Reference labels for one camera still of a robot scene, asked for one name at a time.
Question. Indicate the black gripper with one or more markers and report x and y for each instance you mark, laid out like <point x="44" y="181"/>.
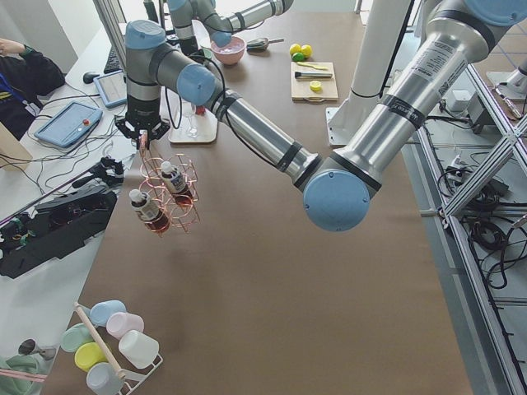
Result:
<point x="142" y="107"/>

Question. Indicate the copper wire bottle basket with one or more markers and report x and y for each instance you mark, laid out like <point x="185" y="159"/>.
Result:
<point x="180" y="209"/>

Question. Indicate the tea bottle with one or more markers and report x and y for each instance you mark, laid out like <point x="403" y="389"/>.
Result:
<point x="176" y="184"/>
<point x="148" y="211"/>
<point x="200" y="110"/>

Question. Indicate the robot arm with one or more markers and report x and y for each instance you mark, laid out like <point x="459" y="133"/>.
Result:
<point x="220" y="28"/>
<point x="337" y="190"/>

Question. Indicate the blue teach pendant far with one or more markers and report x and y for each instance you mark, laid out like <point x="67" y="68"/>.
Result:
<point x="112" y="89"/>

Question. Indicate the blue teach pendant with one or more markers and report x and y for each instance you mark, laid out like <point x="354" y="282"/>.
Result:
<point x="70" y="124"/>
<point x="112" y="89"/>

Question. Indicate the cream serving tray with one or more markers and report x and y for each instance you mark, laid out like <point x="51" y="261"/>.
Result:
<point x="207" y="131"/>

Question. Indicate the wine glass on tray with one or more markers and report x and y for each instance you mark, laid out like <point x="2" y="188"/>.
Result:
<point x="189" y="115"/>

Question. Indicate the black keyboard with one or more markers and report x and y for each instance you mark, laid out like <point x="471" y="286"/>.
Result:
<point x="112" y="63"/>

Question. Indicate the black computer mouse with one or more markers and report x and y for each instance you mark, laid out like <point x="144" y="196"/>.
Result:
<point x="89" y="77"/>

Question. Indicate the blue teach pendant near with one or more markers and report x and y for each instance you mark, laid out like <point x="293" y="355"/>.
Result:
<point x="70" y="124"/>

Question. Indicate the pink bowl with ice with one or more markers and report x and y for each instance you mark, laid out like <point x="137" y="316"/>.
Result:
<point x="230" y="54"/>

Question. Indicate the seated person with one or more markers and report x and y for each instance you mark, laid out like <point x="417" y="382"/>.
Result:
<point x="26" y="75"/>

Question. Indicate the metal ice scoop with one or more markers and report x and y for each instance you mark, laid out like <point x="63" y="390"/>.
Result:
<point x="261" y="44"/>

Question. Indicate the black plastic device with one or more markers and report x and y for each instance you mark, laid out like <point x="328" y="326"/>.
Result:
<point x="62" y="225"/>

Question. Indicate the metal muddler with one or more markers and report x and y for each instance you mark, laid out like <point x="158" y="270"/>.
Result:
<point x="312" y="75"/>

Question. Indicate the wooden cutting board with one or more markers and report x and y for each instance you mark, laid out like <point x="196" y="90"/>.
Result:
<point x="300" y="88"/>

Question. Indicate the whole lemon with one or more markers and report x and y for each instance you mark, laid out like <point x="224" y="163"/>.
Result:
<point x="294" y="48"/>

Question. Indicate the light blue cup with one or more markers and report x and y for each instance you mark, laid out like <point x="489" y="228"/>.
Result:
<point x="101" y="312"/>

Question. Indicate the pale pink cup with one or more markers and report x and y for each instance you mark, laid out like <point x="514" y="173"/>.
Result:
<point x="118" y="324"/>

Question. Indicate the mint green cup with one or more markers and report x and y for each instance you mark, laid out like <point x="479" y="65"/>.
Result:
<point x="75" y="337"/>

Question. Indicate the white cup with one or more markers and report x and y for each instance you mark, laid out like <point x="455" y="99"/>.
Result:
<point x="138" y="348"/>

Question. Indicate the yellow cup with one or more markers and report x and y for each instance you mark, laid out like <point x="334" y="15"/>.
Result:
<point x="88" y="355"/>

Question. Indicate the grey blue cup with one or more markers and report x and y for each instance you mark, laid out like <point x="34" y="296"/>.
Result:
<point x="102" y="380"/>

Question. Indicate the aluminium frame post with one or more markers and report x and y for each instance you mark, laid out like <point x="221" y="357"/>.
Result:
<point x="111" y="16"/>

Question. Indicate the wooden rack handle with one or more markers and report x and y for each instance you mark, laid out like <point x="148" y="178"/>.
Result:
<point x="99" y="341"/>

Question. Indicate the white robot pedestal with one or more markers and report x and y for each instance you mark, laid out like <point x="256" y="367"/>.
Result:
<point x="385" y="28"/>

